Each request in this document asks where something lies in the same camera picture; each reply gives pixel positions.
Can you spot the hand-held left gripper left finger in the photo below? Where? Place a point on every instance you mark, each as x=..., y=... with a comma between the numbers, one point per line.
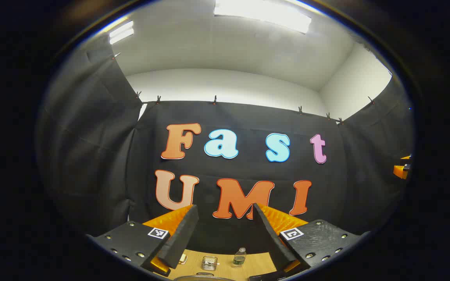
x=182, y=238

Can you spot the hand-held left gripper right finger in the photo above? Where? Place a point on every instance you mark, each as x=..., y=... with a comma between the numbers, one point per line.
x=270, y=238

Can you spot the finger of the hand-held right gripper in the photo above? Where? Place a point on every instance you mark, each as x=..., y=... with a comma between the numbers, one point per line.
x=400, y=171

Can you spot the black induction cooktop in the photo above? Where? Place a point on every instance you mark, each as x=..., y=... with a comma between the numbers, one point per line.
x=264, y=277

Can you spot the stainless steel pot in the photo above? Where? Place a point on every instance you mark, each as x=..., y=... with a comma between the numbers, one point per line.
x=203, y=278

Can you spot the clear plastic water bottle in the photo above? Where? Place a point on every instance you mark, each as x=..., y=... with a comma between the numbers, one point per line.
x=240, y=257

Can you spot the black backdrop cloth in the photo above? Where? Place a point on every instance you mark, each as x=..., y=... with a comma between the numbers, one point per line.
x=240, y=117

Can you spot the row of small cloth clips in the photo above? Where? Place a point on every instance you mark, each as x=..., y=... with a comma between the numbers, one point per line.
x=214, y=100

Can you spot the large ceiling light panel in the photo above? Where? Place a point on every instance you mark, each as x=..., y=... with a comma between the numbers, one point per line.
x=264, y=11

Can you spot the small ceiling light panel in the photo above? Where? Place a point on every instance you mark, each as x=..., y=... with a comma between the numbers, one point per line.
x=121, y=32

